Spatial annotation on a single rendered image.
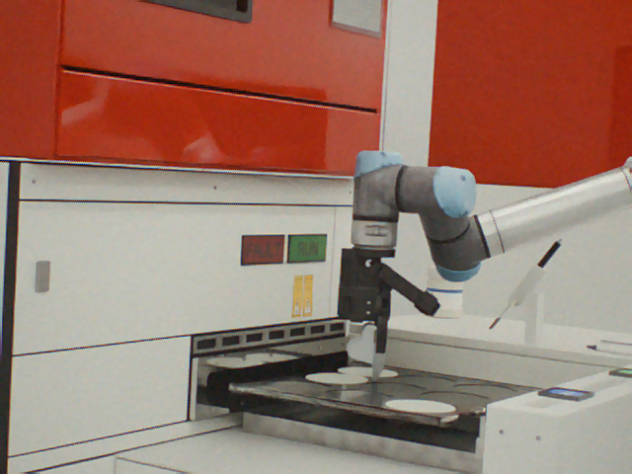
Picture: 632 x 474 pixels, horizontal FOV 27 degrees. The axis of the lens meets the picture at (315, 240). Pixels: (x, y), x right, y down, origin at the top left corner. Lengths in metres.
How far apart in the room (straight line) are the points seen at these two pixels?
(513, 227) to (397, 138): 3.41
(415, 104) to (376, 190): 3.58
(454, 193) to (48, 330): 0.66
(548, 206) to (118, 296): 0.71
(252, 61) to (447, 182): 0.35
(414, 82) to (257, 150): 3.66
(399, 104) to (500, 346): 3.37
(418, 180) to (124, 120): 0.51
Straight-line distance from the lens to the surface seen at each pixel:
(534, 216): 2.10
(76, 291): 1.76
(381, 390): 2.02
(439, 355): 2.25
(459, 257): 2.10
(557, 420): 1.57
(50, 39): 1.66
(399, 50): 5.49
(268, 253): 2.10
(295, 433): 2.00
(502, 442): 1.60
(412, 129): 5.60
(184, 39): 1.83
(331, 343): 2.27
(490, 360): 2.20
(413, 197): 2.02
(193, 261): 1.95
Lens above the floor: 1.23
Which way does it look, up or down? 3 degrees down
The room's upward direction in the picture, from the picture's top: 3 degrees clockwise
